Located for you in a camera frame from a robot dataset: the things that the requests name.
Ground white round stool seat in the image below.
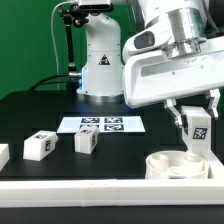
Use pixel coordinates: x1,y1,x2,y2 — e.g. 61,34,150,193
145,151,209,179

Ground camera on stand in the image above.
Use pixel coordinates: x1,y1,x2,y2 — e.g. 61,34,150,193
78,0,113,13

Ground black cables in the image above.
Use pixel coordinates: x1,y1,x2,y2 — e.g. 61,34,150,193
27,73,83,92

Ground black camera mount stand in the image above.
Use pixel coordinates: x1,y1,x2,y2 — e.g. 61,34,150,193
59,3,88,95

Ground white cable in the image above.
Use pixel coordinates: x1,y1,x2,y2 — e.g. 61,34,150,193
50,0,80,92

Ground white sheet with tags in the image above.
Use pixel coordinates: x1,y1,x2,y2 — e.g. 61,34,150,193
57,116,145,134

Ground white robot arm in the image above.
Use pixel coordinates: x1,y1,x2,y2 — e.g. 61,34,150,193
78,0,224,123

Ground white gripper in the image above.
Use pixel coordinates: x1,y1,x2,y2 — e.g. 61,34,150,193
123,25,224,128

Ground white U-shaped fence wall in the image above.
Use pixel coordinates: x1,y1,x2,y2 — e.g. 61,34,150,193
0,151,224,208

